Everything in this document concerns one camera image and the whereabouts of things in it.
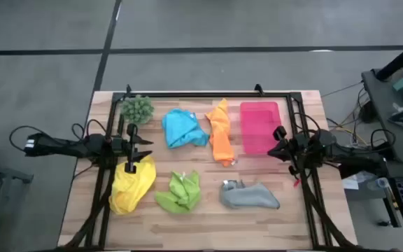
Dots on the small teal box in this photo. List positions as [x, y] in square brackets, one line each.
[402, 83]

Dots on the yellow microfiber towel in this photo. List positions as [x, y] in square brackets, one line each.
[131, 192]

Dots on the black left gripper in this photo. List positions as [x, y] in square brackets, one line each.
[131, 147]

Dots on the small red tag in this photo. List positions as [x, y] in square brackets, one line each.
[296, 182]

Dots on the white paper sheet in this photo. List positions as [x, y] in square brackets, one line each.
[350, 184]

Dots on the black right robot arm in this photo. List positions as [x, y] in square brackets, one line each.
[345, 155]

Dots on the black frame clamp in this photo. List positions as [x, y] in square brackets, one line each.
[259, 89]
[128, 89]

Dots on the blue microfiber towel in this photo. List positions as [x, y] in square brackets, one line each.
[182, 127]

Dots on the grey microfiber towel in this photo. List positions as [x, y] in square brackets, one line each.
[247, 197]

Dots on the pink plastic bin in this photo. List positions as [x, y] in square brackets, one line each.
[257, 122]

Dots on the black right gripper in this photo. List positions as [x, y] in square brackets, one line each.
[294, 147]

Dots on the black side desk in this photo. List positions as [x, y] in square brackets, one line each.
[383, 115]

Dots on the black slanted pole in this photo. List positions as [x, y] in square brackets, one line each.
[401, 57]

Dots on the clear plastic bottle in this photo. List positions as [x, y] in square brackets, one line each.
[383, 183]

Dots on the green microfiber towel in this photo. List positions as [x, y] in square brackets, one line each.
[180, 196]

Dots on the orange microfiber towel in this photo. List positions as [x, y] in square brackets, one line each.
[220, 136]

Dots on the potted green plant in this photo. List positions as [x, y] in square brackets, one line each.
[136, 109]

